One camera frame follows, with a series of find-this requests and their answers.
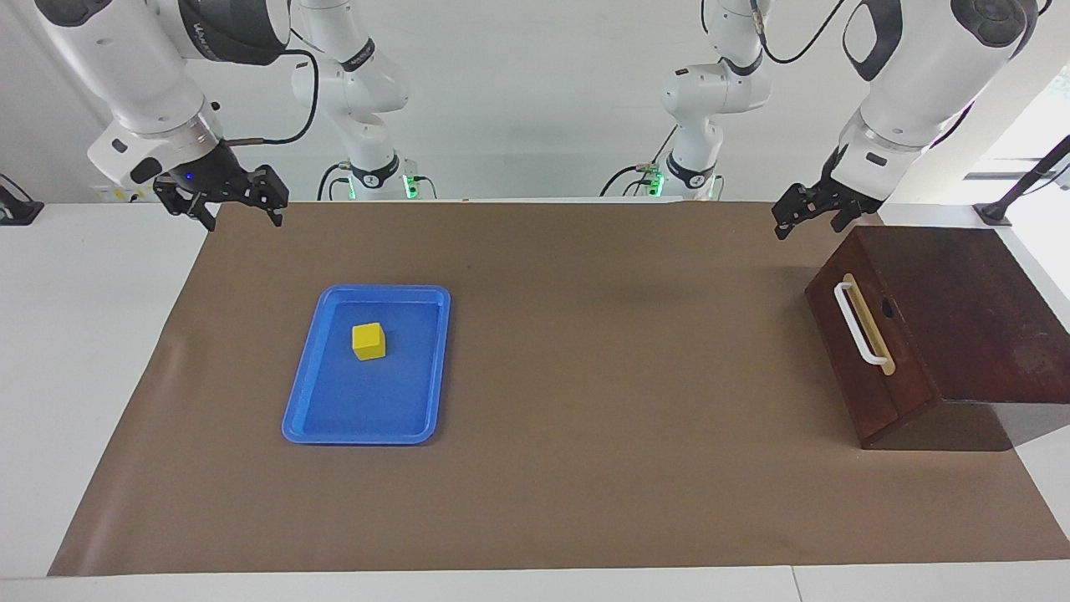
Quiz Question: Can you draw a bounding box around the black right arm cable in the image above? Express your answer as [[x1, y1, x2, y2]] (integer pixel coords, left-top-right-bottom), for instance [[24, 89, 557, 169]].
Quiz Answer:
[[222, 50, 321, 147]]

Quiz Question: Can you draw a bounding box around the black right base cable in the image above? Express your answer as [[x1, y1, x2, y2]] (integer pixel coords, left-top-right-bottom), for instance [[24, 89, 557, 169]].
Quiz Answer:
[[318, 163, 352, 202]]

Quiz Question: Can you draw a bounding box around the blue plastic tray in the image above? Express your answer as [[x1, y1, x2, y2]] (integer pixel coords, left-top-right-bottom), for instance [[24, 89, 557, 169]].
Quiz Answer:
[[282, 284, 452, 445]]

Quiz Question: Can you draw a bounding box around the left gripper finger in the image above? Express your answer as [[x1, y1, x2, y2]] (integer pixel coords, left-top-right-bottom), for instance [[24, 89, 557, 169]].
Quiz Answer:
[[771, 184, 824, 241], [829, 201, 870, 233]]

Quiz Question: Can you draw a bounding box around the dark wooden drawer cabinet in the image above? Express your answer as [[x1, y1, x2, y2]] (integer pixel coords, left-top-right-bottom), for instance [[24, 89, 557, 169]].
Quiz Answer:
[[853, 224, 1070, 452]]

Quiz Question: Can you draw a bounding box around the black left base cable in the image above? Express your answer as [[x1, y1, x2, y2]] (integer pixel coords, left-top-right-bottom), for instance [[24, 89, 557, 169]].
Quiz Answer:
[[600, 125, 678, 199]]

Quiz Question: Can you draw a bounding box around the black camera stand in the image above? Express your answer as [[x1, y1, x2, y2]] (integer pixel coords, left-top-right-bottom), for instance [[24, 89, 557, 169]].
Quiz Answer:
[[974, 134, 1070, 227]]

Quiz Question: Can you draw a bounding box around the black clamp mount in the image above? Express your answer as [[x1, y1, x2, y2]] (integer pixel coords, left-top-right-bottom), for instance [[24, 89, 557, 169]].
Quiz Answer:
[[0, 174, 44, 227]]

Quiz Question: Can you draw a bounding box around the wooden drawer with white handle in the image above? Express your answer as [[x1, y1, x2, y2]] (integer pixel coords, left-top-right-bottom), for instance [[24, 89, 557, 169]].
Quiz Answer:
[[804, 226, 942, 446]]

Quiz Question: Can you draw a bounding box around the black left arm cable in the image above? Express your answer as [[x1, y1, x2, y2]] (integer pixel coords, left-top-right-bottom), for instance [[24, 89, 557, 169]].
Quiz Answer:
[[748, 0, 853, 66]]

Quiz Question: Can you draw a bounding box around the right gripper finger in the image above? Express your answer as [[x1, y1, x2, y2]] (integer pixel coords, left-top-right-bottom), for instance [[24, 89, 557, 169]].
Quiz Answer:
[[238, 165, 290, 227], [153, 180, 218, 232]]

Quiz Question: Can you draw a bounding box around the black base cable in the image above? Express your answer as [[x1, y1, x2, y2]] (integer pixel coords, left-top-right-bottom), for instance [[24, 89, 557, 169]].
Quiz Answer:
[[318, 163, 352, 202], [600, 125, 678, 199]]

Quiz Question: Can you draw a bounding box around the brown table mat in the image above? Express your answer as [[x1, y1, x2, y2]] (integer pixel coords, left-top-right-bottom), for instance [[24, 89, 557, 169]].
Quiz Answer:
[[48, 201, 1070, 578]]

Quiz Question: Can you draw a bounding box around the yellow cube block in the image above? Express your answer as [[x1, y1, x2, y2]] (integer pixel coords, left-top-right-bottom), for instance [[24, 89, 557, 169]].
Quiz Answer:
[[351, 322, 387, 361]]

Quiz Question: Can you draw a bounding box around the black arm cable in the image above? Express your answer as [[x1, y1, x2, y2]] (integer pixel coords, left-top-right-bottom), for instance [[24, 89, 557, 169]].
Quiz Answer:
[[748, 0, 853, 66], [222, 50, 321, 147]]

